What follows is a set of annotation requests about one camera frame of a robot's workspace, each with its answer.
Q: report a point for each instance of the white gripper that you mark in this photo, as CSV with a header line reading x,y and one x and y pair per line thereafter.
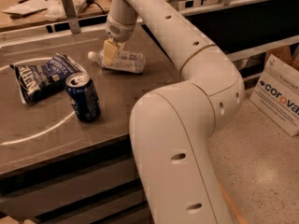
x,y
119,31

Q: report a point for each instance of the clear plastic water bottle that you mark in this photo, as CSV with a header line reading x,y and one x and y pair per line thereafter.
x,y
126,61

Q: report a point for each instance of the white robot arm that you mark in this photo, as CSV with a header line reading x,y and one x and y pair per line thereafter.
x,y
169,126

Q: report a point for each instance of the blue soda can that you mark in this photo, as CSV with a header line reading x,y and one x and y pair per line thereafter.
x,y
83,96

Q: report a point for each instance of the white papers on desk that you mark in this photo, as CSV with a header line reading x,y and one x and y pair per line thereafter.
x,y
30,6

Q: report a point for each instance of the blue chip bag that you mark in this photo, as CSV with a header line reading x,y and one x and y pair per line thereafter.
x,y
39,81

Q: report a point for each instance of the grey drawer cabinet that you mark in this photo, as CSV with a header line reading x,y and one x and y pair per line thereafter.
x,y
56,169

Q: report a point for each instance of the white corovan cardboard box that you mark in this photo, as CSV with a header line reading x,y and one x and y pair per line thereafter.
x,y
277,94

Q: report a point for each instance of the metal bracket post left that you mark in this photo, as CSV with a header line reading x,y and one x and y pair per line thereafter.
x,y
71,16

